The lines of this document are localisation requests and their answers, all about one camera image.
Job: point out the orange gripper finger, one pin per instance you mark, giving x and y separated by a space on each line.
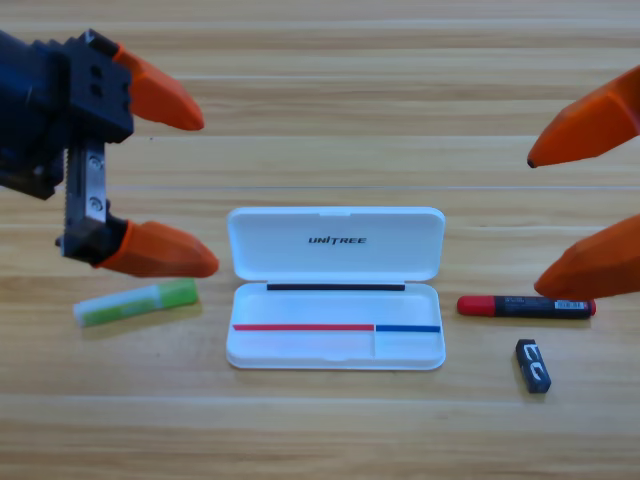
165 252
595 270
590 125

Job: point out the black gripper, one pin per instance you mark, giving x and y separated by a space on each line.
95 95

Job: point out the green highlighter pen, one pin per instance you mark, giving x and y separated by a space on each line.
135 304

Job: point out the black marker with red cap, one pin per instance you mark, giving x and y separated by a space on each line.
520 307

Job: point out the black eraser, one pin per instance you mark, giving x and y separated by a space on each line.
532 367

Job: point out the white Unitree pencil case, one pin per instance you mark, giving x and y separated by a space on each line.
300 255

